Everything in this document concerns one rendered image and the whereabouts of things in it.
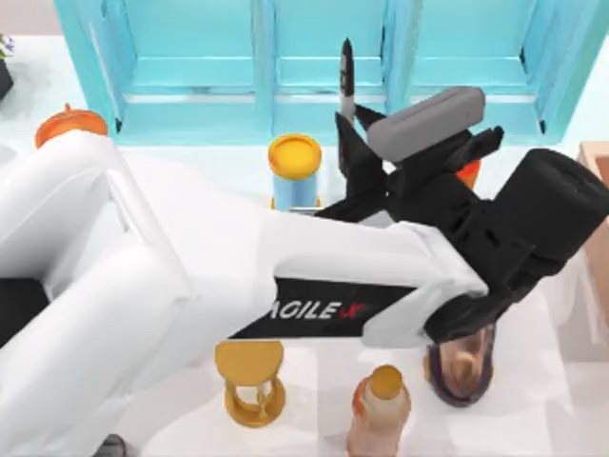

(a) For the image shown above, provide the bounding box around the beige bottle with orange cap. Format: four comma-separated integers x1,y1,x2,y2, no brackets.
349,364,412,457

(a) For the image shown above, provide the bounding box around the black and white marker pen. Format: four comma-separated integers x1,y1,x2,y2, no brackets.
336,38,358,121

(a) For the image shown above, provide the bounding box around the black plant pot with flowers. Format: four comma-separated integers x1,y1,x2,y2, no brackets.
0,32,16,102

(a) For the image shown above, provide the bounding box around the yellow hourglass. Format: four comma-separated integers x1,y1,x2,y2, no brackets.
213,339,288,430

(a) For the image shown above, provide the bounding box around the light blue rack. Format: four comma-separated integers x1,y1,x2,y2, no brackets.
51,0,609,147

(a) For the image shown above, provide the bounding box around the orange red cup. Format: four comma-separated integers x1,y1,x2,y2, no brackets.
454,159,482,192

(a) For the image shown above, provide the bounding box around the pale grey rounded box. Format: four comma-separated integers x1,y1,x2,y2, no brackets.
365,87,487,164

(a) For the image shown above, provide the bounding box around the light blue bottle yellow lid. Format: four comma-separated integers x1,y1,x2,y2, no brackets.
266,132,324,211

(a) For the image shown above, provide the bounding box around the orange round pot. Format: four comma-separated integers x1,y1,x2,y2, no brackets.
33,103,109,149

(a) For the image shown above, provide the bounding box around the dark grey small object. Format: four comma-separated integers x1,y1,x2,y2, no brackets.
97,433,128,457

